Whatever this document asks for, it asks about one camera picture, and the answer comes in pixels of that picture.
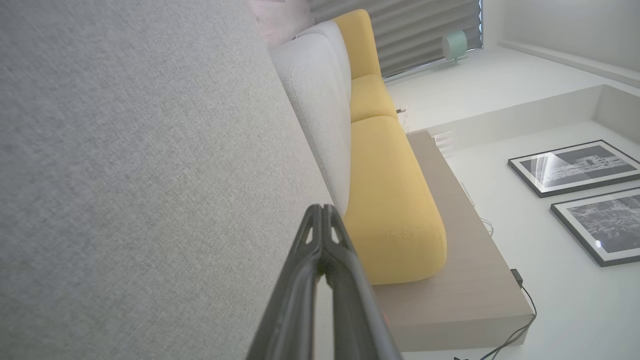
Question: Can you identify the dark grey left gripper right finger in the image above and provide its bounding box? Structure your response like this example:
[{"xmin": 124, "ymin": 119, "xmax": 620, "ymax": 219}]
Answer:
[{"xmin": 322, "ymin": 204, "xmax": 403, "ymax": 360}]

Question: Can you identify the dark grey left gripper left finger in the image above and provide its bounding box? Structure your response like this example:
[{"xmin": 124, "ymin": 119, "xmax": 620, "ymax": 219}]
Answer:
[{"xmin": 246, "ymin": 204, "xmax": 326, "ymax": 360}]

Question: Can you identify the beige wooden ledge panel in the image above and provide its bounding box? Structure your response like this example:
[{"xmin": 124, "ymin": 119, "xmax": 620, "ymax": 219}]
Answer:
[{"xmin": 372, "ymin": 131, "xmax": 535, "ymax": 353}]

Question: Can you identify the long grey sofa seat cushion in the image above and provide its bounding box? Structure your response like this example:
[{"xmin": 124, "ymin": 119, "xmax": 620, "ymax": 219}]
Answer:
[{"xmin": 270, "ymin": 32, "xmax": 352, "ymax": 217}]

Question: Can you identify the white slatted rack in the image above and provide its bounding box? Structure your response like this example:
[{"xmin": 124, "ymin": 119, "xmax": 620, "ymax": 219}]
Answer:
[{"xmin": 432, "ymin": 131, "xmax": 455, "ymax": 159}]

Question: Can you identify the grey fabric sofa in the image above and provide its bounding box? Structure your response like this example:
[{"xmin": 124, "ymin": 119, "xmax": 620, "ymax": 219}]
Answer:
[{"xmin": 0, "ymin": 0, "xmax": 336, "ymax": 360}]

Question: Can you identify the small yellow sofa backrest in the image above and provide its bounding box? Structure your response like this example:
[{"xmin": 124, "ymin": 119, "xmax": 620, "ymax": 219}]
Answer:
[{"xmin": 350, "ymin": 74, "xmax": 400, "ymax": 124}]

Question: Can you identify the black framed monochrome picture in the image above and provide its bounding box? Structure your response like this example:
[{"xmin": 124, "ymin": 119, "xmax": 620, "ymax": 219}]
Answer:
[
  {"xmin": 508, "ymin": 140, "xmax": 640, "ymax": 199},
  {"xmin": 550, "ymin": 187, "xmax": 640, "ymax": 268}
]

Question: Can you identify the yellow sofa armrest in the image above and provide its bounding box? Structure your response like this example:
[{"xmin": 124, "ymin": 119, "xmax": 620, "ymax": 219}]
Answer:
[{"xmin": 332, "ymin": 9, "xmax": 384, "ymax": 80}]

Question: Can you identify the short grey sofa seat cushion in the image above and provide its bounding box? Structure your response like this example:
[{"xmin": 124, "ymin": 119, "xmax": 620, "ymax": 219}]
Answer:
[{"xmin": 295, "ymin": 20, "xmax": 352, "ymax": 81}]

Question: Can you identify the mint green floor lamp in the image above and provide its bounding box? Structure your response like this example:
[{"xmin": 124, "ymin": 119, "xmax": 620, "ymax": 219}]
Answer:
[{"xmin": 441, "ymin": 30, "xmax": 470, "ymax": 65}]

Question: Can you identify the grey pleated curtain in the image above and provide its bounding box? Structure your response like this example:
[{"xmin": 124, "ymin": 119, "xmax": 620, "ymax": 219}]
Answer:
[{"xmin": 307, "ymin": 0, "xmax": 484, "ymax": 80}]

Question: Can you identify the black power cable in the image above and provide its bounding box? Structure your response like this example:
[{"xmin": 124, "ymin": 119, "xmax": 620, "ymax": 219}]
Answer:
[{"xmin": 452, "ymin": 284, "xmax": 539, "ymax": 360}]

